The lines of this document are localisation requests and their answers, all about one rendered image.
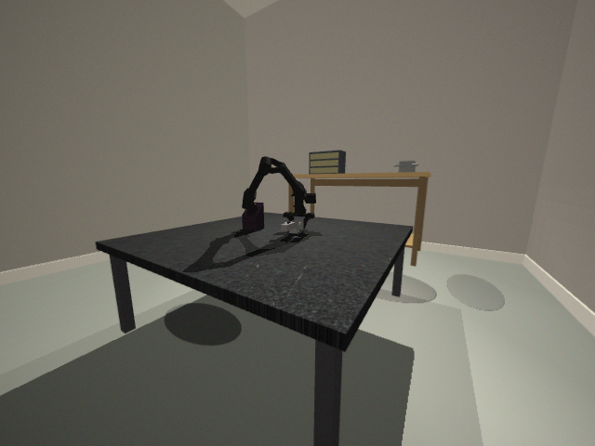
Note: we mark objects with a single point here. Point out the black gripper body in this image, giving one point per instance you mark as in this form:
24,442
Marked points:
299,211

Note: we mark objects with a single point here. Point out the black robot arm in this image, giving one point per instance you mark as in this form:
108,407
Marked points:
299,192

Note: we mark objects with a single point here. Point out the white rectangular block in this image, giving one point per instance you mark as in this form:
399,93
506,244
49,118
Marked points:
291,227

